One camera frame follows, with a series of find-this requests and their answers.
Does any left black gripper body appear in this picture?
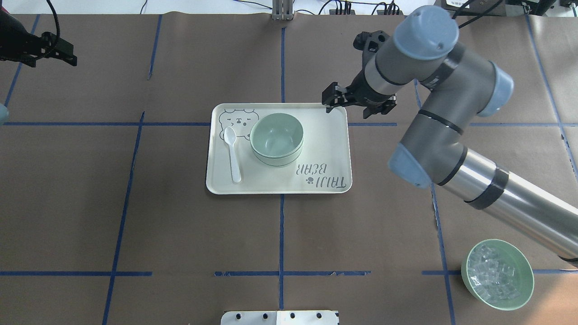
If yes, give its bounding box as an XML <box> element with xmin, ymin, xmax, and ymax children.
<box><xmin>13</xmin><ymin>32</ymin><xmax>59</xmax><ymax>68</ymax></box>

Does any green bowl on tray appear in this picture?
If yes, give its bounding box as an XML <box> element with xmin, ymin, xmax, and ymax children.
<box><xmin>261</xmin><ymin>159</ymin><xmax>296</xmax><ymax>168</ymax></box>

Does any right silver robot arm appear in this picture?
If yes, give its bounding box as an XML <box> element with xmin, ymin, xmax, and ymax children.
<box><xmin>321</xmin><ymin>5</ymin><xmax>578</xmax><ymax>266</ymax></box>

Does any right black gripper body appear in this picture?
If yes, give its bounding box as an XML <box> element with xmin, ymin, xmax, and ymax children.
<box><xmin>347</xmin><ymin>70</ymin><xmax>398</xmax><ymax>109</ymax></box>

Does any aluminium frame post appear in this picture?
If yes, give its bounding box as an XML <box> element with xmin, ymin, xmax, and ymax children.
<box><xmin>272</xmin><ymin>0</ymin><xmax>294</xmax><ymax>21</ymax></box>

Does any white plastic spoon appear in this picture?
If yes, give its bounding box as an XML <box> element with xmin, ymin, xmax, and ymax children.
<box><xmin>224</xmin><ymin>127</ymin><xmax>242</xmax><ymax>183</ymax></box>

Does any pale green bear tray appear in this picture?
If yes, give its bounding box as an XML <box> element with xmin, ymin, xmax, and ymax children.
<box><xmin>205</xmin><ymin>103</ymin><xmax>353</xmax><ymax>194</ymax></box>

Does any green bowl with ice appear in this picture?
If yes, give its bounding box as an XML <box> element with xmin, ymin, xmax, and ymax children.
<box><xmin>461</xmin><ymin>239</ymin><xmax>535</xmax><ymax>311</ymax></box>

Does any white camera mast with base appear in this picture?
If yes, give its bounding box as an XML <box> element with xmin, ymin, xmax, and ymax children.
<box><xmin>220</xmin><ymin>309</ymin><xmax>340</xmax><ymax>325</ymax></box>

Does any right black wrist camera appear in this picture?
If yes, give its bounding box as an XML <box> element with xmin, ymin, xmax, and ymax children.
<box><xmin>353</xmin><ymin>30</ymin><xmax>390</xmax><ymax>62</ymax></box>

